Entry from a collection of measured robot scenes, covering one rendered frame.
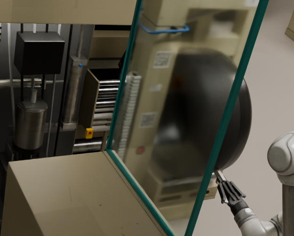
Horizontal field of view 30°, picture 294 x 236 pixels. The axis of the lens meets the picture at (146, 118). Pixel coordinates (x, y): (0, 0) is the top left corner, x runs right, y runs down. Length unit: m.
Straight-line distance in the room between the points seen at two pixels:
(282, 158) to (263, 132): 3.46
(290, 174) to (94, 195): 0.65
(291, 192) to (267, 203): 2.40
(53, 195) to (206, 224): 2.26
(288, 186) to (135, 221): 0.55
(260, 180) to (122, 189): 2.82
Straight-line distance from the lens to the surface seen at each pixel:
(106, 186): 1.85
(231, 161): 2.52
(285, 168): 1.86
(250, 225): 2.37
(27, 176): 1.84
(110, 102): 2.76
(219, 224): 3.96
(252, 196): 4.35
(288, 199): 1.96
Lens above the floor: 2.36
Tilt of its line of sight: 28 degrees down
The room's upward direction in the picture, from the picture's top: 14 degrees clockwise
